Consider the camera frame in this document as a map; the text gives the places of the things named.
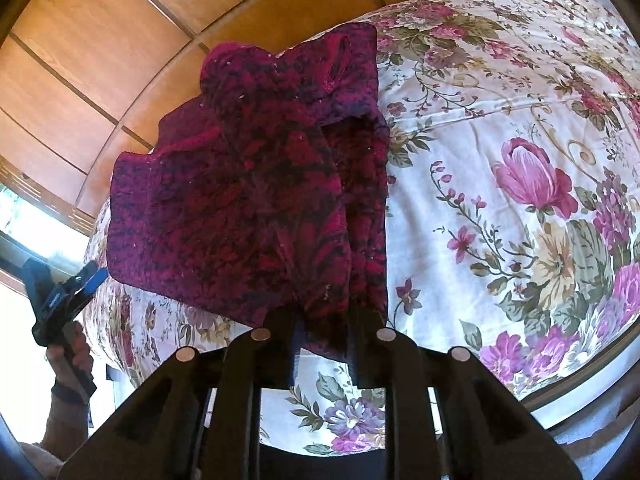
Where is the maroon floral knit sweater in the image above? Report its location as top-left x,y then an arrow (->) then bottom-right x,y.
106,22 -> 390,360

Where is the person's left hand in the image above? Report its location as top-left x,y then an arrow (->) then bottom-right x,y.
46,321 -> 96,405

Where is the floral bedspread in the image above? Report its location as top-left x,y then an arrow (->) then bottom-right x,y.
81,0 -> 640,456

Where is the bed frame edge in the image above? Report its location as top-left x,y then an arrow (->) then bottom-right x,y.
519,349 -> 640,461

